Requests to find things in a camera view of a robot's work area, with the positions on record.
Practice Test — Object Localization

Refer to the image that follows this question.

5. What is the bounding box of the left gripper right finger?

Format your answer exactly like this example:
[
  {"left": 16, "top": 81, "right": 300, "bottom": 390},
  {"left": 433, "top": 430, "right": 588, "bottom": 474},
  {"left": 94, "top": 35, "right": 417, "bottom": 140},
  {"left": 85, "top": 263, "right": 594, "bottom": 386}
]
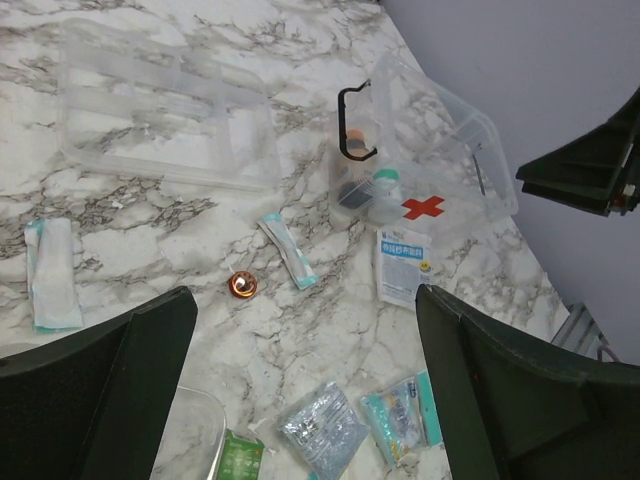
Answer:
[{"left": 416, "top": 285, "right": 639, "bottom": 479}]

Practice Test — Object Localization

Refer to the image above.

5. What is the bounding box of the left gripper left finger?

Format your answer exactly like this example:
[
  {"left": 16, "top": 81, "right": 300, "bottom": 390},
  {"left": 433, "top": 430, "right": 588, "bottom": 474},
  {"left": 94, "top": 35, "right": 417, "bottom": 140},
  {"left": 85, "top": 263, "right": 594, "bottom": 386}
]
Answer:
[{"left": 1, "top": 287, "right": 198, "bottom": 479}]

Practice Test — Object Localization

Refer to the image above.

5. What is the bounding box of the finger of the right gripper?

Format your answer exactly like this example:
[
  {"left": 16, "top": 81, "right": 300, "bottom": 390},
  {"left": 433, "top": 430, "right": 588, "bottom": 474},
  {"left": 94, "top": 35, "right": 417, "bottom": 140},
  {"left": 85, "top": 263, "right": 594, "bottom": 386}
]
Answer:
[{"left": 516, "top": 93, "right": 639, "bottom": 216}]

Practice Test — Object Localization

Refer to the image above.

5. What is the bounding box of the white gauze packet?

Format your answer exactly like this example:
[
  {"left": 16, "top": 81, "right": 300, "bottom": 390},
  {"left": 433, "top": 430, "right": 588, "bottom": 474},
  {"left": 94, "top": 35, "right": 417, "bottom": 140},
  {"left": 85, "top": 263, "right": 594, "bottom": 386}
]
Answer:
[{"left": 375, "top": 226, "right": 433, "bottom": 311}]

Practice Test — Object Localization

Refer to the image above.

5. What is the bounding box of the silver blue pill packet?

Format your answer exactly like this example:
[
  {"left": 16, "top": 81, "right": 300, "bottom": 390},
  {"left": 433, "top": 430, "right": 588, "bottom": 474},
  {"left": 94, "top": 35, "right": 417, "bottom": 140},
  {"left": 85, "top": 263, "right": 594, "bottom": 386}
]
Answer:
[{"left": 277, "top": 382, "right": 370, "bottom": 479}]

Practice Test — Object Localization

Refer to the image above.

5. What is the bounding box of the clear first aid box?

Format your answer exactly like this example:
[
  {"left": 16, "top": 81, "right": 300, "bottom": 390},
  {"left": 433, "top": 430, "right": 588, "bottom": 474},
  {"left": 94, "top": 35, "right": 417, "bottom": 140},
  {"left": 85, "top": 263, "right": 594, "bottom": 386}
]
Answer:
[{"left": 326, "top": 54, "right": 518, "bottom": 241}]

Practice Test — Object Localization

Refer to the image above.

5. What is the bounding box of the white green-label bottle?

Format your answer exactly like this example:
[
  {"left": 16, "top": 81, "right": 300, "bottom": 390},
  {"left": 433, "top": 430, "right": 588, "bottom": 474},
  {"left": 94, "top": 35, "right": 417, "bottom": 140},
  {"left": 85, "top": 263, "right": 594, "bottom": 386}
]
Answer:
[{"left": 367, "top": 168, "right": 404, "bottom": 225}]

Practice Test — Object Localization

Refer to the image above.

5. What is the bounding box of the brown medicine bottle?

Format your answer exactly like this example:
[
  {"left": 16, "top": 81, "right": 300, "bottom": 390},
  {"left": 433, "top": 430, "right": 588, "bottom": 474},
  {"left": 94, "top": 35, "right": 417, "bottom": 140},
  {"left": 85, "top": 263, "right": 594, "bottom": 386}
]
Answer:
[{"left": 337, "top": 129, "right": 376, "bottom": 210}]

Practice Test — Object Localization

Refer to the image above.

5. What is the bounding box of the green small medicine box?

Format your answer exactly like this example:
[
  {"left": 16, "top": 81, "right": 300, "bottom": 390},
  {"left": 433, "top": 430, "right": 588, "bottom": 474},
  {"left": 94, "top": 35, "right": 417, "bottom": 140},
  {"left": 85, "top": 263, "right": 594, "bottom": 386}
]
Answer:
[{"left": 216, "top": 429, "right": 265, "bottom": 480}]

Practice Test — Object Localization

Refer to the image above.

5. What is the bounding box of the teal bandage packet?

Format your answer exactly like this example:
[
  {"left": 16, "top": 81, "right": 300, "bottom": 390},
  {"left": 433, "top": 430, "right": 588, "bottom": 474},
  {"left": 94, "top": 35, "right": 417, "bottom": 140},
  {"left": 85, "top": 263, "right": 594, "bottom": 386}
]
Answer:
[{"left": 360, "top": 370, "right": 443, "bottom": 469}]

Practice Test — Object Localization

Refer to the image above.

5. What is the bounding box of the small copper tin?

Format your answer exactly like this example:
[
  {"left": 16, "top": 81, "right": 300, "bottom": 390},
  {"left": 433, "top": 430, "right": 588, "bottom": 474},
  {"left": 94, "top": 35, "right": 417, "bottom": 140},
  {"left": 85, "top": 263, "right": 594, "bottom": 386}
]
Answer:
[{"left": 228, "top": 270, "right": 258, "bottom": 299}]

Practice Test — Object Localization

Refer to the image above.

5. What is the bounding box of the teal white swab packet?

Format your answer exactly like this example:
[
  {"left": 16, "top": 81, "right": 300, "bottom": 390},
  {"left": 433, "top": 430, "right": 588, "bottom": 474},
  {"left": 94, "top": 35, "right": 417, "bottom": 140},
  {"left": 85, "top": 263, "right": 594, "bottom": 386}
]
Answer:
[{"left": 258, "top": 213, "right": 318, "bottom": 290}]

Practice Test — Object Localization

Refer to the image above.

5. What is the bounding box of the clear plastic tray insert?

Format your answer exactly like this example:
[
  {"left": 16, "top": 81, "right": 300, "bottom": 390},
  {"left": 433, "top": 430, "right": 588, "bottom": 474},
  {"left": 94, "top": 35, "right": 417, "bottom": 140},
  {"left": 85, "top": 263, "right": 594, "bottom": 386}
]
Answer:
[{"left": 56, "top": 18, "right": 281, "bottom": 191}]

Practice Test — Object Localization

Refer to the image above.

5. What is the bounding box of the clear box lid black handle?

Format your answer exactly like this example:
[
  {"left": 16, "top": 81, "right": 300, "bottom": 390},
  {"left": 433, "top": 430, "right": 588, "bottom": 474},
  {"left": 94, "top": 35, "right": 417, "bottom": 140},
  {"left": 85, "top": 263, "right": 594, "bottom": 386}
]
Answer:
[{"left": 150, "top": 386, "right": 227, "bottom": 480}]

